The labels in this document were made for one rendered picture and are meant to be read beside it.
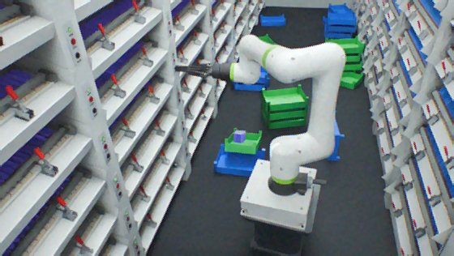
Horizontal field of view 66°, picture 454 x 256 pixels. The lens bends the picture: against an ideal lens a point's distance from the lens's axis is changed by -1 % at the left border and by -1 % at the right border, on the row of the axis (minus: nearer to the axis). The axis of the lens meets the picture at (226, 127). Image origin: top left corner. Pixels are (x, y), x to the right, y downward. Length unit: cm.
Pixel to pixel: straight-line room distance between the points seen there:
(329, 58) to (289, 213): 67
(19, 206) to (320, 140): 110
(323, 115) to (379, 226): 86
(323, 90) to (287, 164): 35
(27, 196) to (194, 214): 116
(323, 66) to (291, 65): 13
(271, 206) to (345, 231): 59
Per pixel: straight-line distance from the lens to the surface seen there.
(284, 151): 147
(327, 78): 137
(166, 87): 181
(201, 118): 254
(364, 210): 216
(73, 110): 119
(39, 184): 110
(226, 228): 197
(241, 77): 170
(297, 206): 157
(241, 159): 236
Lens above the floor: 155
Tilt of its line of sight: 36 degrees down
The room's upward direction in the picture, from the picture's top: 3 degrees counter-clockwise
